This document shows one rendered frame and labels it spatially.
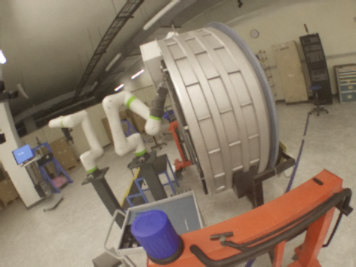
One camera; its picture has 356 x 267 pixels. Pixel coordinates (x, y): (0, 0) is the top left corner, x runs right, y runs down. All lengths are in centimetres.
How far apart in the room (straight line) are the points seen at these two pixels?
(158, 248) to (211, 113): 62
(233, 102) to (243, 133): 17
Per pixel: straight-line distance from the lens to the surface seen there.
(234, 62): 94
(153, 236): 46
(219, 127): 83
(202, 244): 56
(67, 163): 760
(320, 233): 91
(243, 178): 109
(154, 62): 107
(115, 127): 137
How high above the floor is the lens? 141
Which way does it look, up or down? 14 degrees down
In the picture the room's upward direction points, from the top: 19 degrees counter-clockwise
